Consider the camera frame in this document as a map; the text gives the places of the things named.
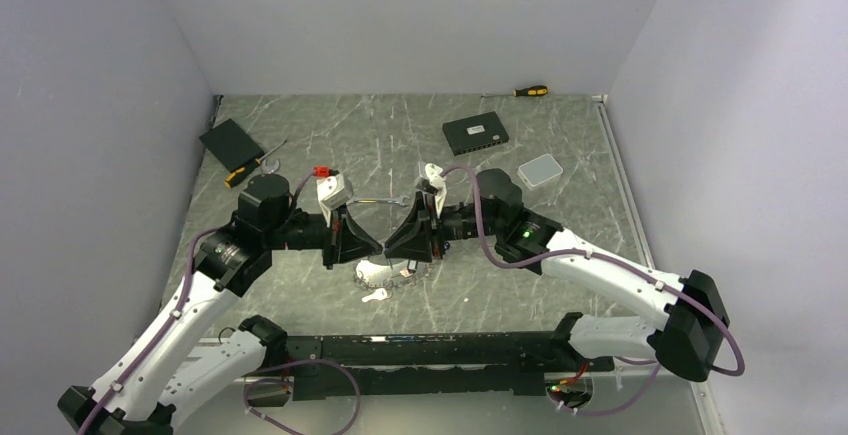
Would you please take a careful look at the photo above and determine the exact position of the black network switch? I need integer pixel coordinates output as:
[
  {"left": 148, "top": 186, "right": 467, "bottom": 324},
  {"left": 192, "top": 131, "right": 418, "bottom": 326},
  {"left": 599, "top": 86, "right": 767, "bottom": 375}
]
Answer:
[{"left": 442, "top": 111, "right": 510, "bottom": 156}]

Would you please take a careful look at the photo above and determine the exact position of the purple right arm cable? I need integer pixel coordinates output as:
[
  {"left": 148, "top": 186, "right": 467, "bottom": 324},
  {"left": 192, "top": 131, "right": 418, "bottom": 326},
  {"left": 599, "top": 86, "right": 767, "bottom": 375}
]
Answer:
[{"left": 440, "top": 165, "right": 745, "bottom": 378}]

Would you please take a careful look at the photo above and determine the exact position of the white key tag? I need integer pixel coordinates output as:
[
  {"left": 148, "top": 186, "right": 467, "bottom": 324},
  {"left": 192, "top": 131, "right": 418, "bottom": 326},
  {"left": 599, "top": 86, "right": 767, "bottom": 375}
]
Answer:
[{"left": 361, "top": 287, "right": 391, "bottom": 303}]

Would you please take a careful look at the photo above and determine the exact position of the black flat box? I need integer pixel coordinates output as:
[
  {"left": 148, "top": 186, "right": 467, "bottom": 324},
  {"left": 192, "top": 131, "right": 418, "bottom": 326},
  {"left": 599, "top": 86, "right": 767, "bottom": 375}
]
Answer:
[{"left": 199, "top": 119, "right": 265, "bottom": 172}]

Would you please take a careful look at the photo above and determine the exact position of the orange black screwdriver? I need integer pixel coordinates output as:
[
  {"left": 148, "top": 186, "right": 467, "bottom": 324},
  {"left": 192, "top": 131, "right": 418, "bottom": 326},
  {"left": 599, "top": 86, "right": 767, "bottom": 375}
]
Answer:
[{"left": 225, "top": 139, "right": 287, "bottom": 189}]

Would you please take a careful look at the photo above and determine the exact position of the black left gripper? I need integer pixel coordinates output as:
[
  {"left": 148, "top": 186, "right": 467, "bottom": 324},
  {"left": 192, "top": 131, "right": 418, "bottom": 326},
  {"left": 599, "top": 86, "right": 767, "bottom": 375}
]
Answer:
[{"left": 265, "top": 200, "right": 382, "bottom": 269}]

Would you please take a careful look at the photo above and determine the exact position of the large silver wrench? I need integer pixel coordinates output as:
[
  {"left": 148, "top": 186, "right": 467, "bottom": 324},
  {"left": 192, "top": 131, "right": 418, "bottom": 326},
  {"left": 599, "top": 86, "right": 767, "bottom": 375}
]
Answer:
[{"left": 260, "top": 159, "right": 280, "bottom": 174}]

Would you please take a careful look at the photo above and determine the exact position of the orange screwdriver at wall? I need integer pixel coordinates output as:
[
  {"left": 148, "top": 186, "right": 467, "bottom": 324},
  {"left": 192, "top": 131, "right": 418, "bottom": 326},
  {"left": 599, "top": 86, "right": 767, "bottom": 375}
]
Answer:
[{"left": 482, "top": 85, "right": 549, "bottom": 98}]

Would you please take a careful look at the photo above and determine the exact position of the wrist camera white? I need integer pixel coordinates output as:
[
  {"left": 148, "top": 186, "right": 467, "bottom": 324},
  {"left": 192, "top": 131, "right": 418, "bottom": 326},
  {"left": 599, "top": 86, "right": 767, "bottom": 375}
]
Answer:
[
  {"left": 415, "top": 161, "right": 447, "bottom": 215},
  {"left": 316, "top": 174, "right": 354, "bottom": 226}
]

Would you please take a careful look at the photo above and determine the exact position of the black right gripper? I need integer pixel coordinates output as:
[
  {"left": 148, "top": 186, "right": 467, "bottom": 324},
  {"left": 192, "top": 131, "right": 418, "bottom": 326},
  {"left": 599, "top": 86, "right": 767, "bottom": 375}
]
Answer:
[{"left": 385, "top": 192, "right": 502, "bottom": 264}]

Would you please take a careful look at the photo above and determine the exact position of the large metal keyring with chain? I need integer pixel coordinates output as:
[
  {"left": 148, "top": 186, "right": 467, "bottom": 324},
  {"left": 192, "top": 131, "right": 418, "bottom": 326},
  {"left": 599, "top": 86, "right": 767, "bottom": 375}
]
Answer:
[{"left": 353, "top": 259, "right": 430, "bottom": 290}]

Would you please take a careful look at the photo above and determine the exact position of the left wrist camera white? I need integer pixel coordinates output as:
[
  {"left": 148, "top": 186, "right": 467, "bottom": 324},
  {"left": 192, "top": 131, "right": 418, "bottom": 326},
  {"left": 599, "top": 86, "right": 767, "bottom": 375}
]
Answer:
[{"left": 316, "top": 174, "right": 354, "bottom": 226}]

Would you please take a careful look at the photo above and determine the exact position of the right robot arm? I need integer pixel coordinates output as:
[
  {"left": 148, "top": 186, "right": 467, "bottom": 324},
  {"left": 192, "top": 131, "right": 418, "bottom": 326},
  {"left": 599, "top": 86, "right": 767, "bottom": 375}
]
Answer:
[{"left": 384, "top": 164, "right": 746, "bottom": 382}]

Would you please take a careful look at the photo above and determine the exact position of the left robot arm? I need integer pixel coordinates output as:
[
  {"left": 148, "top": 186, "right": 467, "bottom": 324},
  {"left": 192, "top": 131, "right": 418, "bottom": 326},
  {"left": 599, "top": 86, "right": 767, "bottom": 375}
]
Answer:
[{"left": 58, "top": 172, "right": 383, "bottom": 434}]

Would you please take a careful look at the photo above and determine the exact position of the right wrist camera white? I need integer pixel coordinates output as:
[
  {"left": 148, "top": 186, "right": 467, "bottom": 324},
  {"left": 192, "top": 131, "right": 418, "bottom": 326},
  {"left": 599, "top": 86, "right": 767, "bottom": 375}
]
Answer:
[{"left": 415, "top": 161, "right": 447, "bottom": 215}]

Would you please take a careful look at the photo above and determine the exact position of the small silver wrench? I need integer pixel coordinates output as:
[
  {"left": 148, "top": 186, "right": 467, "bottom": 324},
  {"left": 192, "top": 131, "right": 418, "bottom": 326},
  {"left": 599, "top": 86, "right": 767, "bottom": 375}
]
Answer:
[{"left": 349, "top": 195, "right": 409, "bottom": 207}]

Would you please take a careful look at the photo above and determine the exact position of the white plastic box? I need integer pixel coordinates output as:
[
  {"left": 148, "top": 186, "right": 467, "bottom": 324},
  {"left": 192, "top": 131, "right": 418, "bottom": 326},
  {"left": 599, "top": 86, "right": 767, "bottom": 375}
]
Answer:
[{"left": 517, "top": 153, "right": 563, "bottom": 190}]

